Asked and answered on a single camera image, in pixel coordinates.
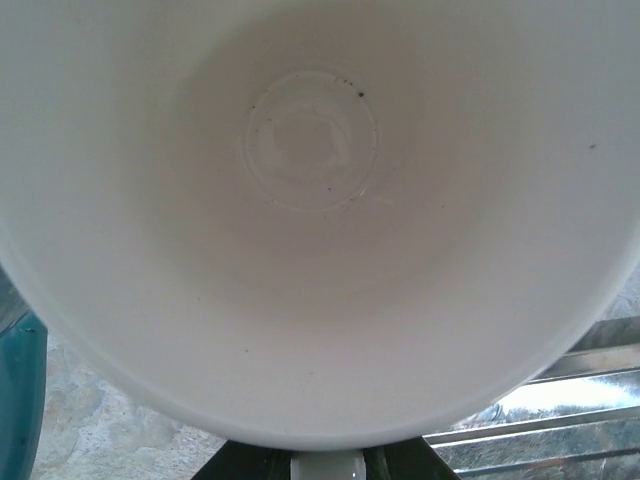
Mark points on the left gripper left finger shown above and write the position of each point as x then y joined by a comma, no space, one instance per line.
250,465

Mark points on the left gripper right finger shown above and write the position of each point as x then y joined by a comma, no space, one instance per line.
405,462

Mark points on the white mug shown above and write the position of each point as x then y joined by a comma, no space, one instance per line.
320,250

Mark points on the teal mug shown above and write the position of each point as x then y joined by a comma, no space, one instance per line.
20,400

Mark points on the metal tray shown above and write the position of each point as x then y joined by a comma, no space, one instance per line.
550,410

